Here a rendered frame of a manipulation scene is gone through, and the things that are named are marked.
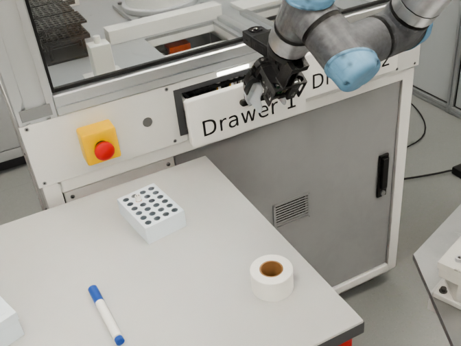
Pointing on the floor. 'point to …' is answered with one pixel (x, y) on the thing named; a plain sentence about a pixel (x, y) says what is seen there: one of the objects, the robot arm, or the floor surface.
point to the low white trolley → (163, 273)
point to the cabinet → (304, 176)
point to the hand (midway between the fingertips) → (257, 96)
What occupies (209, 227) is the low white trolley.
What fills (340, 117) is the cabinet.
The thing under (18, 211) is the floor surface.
